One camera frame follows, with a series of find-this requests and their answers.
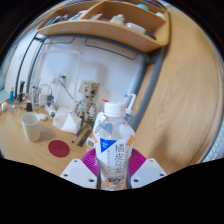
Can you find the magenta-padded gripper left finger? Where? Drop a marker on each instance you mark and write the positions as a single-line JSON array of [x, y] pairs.
[[76, 173]]

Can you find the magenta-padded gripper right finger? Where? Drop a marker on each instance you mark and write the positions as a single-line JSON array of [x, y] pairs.
[[148, 171]]

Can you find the clear plastic drink bottle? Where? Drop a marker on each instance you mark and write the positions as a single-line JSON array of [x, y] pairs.
[[113, 153]]

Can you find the flat round red coaster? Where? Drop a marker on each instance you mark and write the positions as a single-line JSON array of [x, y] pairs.
[[59, 148]]

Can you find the small white desk clock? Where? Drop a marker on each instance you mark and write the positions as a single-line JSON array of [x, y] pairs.
[[90, 143]]

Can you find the black pens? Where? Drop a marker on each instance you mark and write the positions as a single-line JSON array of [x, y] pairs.
[[83, 137]]

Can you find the white tissue pack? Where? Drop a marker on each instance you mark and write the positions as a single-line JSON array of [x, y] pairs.
[[68, 121]]

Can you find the blue squeeze wash bottle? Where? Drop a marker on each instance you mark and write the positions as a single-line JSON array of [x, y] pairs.
[[130, 111]]

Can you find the cream ceramic cup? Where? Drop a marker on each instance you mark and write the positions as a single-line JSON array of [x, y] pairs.
[[31, 128]]

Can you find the wooden tree figurine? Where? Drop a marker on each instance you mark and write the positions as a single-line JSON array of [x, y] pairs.
[[87, 100]]

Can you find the small blue bottle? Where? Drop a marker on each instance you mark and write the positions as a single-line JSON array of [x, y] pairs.
[[11, 96]]

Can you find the wooden shelf unit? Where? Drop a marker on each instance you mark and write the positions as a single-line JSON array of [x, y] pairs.
[[106, 31]]

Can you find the grey metal shelf frame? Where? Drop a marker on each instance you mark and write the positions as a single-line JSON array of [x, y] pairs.
[[150, 83]]

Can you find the white wall socket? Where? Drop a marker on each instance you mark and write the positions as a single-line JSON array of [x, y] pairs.
[[55, 80], [63, 78]]

